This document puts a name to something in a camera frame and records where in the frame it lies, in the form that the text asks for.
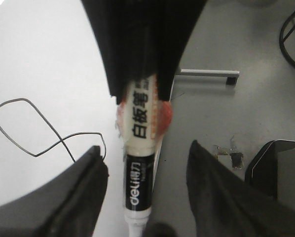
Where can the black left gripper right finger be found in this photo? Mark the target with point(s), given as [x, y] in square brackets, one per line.
[225, 206]

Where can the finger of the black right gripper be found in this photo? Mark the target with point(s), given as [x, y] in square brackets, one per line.
[171, 23]
[126, 34]

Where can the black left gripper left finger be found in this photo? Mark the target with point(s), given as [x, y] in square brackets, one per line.
[67, 206]

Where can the white black whiteboard marker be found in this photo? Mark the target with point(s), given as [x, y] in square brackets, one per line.
[142, 120]

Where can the white whiteboard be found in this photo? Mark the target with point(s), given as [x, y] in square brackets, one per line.
[54, 97]

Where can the grey metal bar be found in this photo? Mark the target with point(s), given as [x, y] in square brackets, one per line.
[231, 76]

